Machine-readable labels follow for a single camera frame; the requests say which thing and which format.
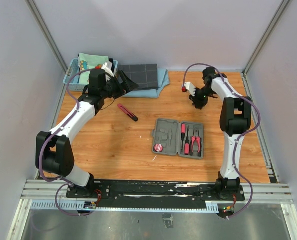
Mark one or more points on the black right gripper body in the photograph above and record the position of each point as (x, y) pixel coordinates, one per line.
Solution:
(201, 96)

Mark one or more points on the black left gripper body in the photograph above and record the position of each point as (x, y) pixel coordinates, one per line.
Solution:
(113, 88)

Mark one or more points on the pink black pliers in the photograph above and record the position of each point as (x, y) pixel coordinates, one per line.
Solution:
(196, 144)

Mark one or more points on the grey plastic tool case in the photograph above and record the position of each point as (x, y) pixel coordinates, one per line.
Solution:
(168, 133)

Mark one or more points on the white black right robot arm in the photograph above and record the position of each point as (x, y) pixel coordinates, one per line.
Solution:
(235, 122)

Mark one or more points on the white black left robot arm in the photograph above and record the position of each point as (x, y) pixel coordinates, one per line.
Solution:
(54, 154)

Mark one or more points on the dark grey checked cloth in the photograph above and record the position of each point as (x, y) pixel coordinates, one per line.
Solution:
(144, 75)

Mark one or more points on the black cloth in basket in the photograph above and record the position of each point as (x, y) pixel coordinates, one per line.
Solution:
(111, 62)

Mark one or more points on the pink utility knife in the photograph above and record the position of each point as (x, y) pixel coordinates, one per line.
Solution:
(128, 112)

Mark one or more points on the light blue folded cloth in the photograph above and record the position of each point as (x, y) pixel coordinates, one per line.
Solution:
(163, 81)

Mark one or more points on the mint patterned cloth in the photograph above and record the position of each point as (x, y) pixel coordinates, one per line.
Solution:
(87, 62)

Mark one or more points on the blue plastic basket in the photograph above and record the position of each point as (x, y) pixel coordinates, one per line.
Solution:
(74, 69)

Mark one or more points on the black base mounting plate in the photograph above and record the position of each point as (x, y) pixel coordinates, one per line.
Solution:
(155, 195)

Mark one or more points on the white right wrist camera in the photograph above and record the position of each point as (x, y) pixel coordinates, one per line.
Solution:
(189, 87)

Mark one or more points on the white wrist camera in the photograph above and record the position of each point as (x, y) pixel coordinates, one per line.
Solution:
(189, 87)
(107, 67)

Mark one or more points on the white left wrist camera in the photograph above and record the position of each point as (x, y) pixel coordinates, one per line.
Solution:
(107, 67)

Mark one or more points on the aluminium frame rail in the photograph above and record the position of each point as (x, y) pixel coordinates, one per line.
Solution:
(263, 193)

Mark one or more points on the blue slotted cable duct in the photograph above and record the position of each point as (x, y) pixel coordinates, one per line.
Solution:
(79, 205)

